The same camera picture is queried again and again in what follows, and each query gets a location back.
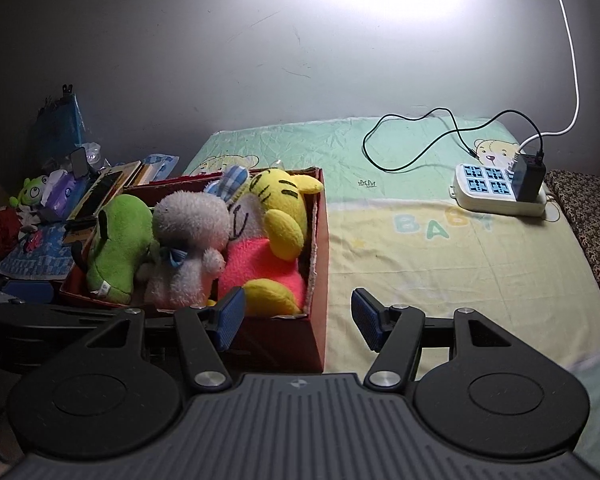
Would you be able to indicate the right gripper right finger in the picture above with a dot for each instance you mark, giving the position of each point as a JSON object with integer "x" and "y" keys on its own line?
{"x": 394, "y": 334}

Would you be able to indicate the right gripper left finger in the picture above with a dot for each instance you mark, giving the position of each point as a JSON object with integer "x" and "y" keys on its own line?
{"x": 204, "y": 333}

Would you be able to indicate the green pea plush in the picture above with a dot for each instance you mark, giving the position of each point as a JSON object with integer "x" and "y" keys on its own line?
{"x": 122, "y": 238}

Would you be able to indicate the yellow tiger plush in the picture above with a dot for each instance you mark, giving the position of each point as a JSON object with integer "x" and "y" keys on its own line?
{"x": 270, "y": 227}

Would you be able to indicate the blue patterned cloth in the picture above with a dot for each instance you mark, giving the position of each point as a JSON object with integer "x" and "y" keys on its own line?
{"x": 41, "y": 255}

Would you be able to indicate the red cardboard box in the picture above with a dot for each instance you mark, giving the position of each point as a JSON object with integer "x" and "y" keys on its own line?
{"x": 262, "y": 345}

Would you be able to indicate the pastel cartoon bed sheet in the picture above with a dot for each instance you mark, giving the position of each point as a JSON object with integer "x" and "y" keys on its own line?
{"x": 395, "y": 230}

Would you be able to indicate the red plush toy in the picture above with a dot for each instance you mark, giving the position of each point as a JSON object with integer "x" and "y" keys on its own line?
{"x": 9, "y": 230}

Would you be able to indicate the stack of books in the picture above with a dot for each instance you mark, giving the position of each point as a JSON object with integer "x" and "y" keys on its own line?
{"x": 110, "y": 182}

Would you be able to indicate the green frog toy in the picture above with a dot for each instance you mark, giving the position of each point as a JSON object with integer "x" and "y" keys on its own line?
{"x": 31, "y": 193}

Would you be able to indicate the purple tissue pack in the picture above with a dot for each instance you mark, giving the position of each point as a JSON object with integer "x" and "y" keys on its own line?
{"x": 62, "y": 193}

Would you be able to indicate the white power strip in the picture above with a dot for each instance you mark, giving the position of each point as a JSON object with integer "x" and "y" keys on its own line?
{"x": 489, "y": 189}

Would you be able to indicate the black power adapter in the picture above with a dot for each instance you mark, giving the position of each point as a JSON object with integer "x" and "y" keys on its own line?
{"x": 528, "y": 174}

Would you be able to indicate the blue bag with clips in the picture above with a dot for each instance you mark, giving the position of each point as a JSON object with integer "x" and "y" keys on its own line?
{"x": 59, "y": 127}

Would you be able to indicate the patterned brown cloth furniture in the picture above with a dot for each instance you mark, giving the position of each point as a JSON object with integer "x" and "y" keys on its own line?
{"x": 579, "y": 197}

